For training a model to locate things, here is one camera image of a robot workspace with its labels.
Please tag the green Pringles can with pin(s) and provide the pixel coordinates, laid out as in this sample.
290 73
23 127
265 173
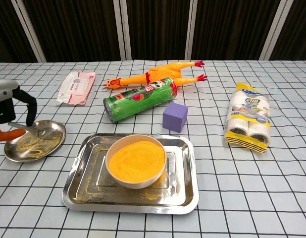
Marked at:
140 100

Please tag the yellow white roll bag pack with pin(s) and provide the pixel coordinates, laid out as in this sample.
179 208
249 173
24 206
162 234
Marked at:
249 116

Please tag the blue checkered tablecloth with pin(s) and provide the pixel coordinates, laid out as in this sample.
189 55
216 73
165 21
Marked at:
242 186

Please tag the black folding screen partition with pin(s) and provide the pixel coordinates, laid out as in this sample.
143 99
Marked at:
155 27

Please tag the purple foam cube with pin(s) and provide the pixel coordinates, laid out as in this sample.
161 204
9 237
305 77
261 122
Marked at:
174 117

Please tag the yellow rubber chicken toy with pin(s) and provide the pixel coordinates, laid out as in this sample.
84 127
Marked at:
168 72

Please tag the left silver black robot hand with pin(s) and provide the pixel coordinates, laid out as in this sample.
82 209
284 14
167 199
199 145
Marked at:
4 89

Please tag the round steel plate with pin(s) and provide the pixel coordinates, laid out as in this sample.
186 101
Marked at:
31 148

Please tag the bowl of orange powder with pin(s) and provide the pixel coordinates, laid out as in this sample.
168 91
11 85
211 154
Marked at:
137 161

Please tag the pink wet wipes pack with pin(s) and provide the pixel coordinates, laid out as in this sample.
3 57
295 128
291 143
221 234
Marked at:
76 86

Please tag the rectangular steel tray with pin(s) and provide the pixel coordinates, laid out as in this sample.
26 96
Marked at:
83 188

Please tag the small silver spoon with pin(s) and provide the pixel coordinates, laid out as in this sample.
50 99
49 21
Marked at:
46 134

